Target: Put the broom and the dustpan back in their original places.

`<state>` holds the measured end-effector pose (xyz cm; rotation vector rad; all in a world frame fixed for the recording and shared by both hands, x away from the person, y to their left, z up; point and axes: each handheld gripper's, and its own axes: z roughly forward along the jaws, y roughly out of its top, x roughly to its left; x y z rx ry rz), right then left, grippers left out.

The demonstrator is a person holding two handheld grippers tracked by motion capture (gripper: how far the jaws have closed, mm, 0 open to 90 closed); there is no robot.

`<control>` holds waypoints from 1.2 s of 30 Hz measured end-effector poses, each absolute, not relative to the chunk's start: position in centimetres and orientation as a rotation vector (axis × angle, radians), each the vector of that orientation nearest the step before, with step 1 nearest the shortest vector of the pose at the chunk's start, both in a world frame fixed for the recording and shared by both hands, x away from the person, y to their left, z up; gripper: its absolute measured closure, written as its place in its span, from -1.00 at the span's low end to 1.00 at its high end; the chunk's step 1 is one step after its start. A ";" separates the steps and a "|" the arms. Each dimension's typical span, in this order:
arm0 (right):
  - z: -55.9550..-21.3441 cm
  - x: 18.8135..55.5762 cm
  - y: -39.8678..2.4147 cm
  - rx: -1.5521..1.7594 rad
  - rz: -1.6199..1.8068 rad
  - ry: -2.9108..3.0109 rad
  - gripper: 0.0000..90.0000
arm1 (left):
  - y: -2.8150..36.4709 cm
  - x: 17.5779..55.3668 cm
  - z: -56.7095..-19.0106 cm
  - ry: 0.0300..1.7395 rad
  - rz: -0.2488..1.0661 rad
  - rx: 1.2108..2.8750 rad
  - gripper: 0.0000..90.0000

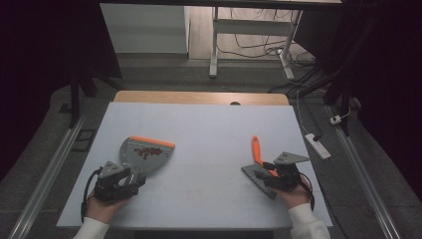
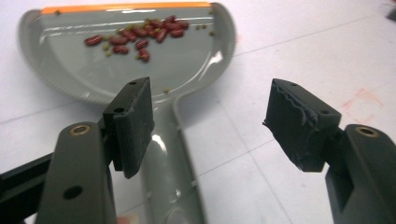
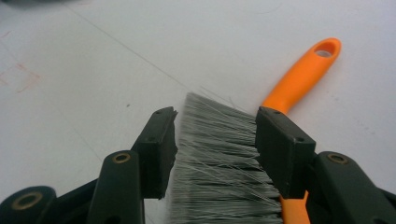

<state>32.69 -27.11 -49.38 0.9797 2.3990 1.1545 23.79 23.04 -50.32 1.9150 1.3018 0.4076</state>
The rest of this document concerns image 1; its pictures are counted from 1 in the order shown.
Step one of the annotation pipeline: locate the aluminium floor rail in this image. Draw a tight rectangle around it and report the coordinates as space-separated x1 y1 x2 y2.
7 109 92 239
325 105 403 239

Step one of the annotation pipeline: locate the person's left hand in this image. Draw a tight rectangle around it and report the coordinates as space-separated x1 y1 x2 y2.
85 193 129 224

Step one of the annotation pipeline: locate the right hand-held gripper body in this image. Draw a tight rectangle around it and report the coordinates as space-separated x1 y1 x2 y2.
263 150 312 192

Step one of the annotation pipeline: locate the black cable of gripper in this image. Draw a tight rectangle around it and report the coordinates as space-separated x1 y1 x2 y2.
298 171 316 212
80 166 104 224

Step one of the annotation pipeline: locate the white cabinet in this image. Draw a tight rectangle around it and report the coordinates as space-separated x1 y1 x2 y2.
100 3 190 55

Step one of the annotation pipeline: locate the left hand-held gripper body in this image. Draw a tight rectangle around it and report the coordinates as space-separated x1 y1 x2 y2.
94 160 147 203

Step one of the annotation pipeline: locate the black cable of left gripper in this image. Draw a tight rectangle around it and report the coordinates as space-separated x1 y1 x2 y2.
80 166 104 224

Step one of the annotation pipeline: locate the white power strip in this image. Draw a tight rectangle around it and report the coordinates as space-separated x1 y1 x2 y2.
304 132 332 160

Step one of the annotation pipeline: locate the grey dustpan with orange edge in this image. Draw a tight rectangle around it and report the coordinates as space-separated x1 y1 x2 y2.
118 134 176 175

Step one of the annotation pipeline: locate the person's right hand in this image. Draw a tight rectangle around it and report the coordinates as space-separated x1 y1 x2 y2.
278 174 313 210

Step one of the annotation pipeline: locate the black metal stand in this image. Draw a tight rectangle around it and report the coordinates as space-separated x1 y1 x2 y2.
59 66 124 129

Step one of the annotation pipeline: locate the grey brush with orange handle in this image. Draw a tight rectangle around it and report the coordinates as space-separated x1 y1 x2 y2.
240 134 281 201

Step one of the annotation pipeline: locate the black curtain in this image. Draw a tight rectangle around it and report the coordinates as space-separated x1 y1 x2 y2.
294 0 422 200
0 0 122 182

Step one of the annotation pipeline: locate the pile of red and green beans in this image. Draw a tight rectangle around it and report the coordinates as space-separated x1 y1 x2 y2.
133 146 164 161

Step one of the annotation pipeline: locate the white metal desk frame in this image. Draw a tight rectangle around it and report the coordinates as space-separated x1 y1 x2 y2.
208 6 304 81

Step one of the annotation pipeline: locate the tangle of black floor cables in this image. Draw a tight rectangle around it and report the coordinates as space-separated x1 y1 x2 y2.
217 8 317 69

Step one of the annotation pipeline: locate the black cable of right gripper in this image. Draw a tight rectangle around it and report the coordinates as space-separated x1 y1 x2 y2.
298 171 316 212

